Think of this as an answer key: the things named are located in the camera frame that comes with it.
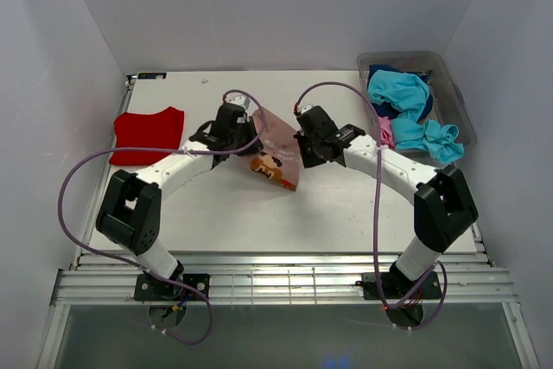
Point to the aluminium extrusion frame rail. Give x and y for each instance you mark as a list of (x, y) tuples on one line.
[(277, 280)]

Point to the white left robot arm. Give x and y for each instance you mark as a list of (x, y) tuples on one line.
[(130, 212)]

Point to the light pink t-shirt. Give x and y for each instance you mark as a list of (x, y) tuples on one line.
[(386, 133)]

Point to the turquoise t-shirt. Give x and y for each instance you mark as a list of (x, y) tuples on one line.
[(438, 141)]

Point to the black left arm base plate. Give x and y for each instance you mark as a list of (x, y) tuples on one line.
[(149, 289)]

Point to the clear plastic bin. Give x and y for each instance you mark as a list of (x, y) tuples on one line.
[(448, 106)]

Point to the folded red t-shirt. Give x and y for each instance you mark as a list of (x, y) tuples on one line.
[(161, 130)]

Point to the blue label sticker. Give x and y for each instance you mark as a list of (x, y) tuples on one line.
[(152, 76)]

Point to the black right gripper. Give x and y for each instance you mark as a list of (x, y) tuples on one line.
[(308, 161)]

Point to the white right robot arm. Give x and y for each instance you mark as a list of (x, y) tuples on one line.
[(443, 205)]

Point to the dusty pink t-shirt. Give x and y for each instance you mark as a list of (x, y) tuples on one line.
[(279, 160)]

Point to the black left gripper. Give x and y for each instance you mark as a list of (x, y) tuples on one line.
[(249, 126)]

